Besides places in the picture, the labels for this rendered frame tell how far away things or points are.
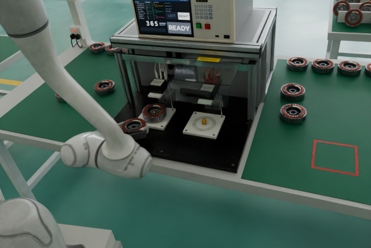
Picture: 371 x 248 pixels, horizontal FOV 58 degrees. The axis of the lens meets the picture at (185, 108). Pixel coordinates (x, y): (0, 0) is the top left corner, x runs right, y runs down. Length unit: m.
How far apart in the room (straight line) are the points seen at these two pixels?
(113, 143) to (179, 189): 1.30
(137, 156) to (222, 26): 0.63
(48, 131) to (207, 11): 0.94
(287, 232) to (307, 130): 0.75
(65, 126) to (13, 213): 0.86
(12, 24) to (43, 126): 1.00
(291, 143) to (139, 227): 1.10
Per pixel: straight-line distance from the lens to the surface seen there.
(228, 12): 1.33
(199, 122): 1.48
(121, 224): 2.17
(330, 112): 1.63
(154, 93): 1.54
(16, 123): 1.88
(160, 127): 1.49
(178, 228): 2.08
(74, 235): 1.17
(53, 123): 1.77
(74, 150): 1.09
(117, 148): 1.02
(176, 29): 1.43
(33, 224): 0.91
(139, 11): 1.47
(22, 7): 0.82
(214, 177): 1.29
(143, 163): 1.04
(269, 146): 1.41
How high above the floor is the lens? 1.71
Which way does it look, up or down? 36 degrees down
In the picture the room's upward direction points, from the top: 7 degrees counter-clockwise
